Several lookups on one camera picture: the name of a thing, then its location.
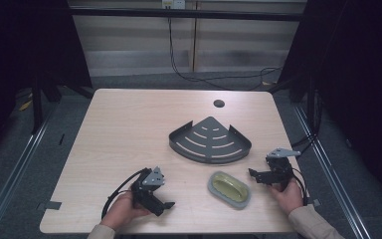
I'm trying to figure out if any person's right hand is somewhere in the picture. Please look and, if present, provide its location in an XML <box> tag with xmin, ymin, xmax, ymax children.
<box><xmin>268</xmin><ymin>178</ymin><xmax>304</xmax><ymax>217</ymax></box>

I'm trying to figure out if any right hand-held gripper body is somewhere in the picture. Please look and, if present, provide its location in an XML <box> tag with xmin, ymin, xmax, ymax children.
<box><xmin>265</xmin><ymin>147</ymin><xmax>302</xmax><ymax>186</ymax></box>

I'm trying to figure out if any person's left hand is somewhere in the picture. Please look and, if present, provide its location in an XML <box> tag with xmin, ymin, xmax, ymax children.
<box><xmin>99</xmin><ymin>190</ymin><xmax>154</xmax><ymax>232</ymax></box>

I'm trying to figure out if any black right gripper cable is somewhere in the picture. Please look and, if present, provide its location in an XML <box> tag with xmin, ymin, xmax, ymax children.
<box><xmin>290</xmin><ymin>166</ymin><xmax>310</xmax><ymax>207</ymax></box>

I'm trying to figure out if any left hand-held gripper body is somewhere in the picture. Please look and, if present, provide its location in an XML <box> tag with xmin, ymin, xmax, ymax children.
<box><xmin>130</xmin><ymin>165</ymin><xmax>166</xmax><ymax>213</ymax></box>

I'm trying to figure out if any black horizontal frame bar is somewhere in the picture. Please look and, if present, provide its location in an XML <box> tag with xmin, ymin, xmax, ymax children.
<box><xmin>69</xmin><ymin>7</ymin><xmax>308</xmax><ymax>23</ymax></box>

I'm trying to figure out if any aluminium floor rail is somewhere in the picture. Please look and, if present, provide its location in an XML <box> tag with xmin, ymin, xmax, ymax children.
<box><xmin>0</xmin><ymin>106</ymin><xmax>59</xmax><ymax>239</ymax></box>
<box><xmin>291</xmin><ymin>104</ymin><xmax>377</xmax><ymax>239</ymax></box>

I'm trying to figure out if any black metal stand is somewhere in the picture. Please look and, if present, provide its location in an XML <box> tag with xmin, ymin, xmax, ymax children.
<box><xmin>29</xmin><ymin>71</ymin><xmax>96</xmax><ymax>135</ymax></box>
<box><xmin>267</xmin><ymin>74</ymin><xmax>324</xmax><ymax>148</ymax></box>

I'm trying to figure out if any black wall power cable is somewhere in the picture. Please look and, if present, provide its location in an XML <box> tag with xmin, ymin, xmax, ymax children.
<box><xmin>167</xmin><ymin>17</ymin><xmax>284</xmax><ymax>92</ymax></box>

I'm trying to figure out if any dark grey metal corner shelf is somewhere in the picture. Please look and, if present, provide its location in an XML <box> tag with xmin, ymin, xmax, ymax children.
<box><xmin>168</xmin><ymin>116</ymin><xmax>253</xmax><ymax>165</ymax></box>

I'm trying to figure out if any white wall power socket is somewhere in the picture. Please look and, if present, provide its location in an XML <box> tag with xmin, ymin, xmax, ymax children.
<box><xmin>161</xmin><ymin>0</ymin><xmax>187</xmax><ymax>10</ymax></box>

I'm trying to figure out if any grey and yellow soap dish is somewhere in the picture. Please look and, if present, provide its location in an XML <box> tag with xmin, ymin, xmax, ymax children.
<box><xmin>207</xmin><ymin>170</ymin><xmax>253</xmax><ymax>211</ymax></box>

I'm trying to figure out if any black curtain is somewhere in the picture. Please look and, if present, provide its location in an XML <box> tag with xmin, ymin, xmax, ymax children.
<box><xmin>0</xmin><ymin>0</ymin><xmax>94</xmax><ymax>167</ymax></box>
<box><xmin>277</xmin><ymin>0</ymin><xmax>382</xmax><ymax>213</ymax></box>

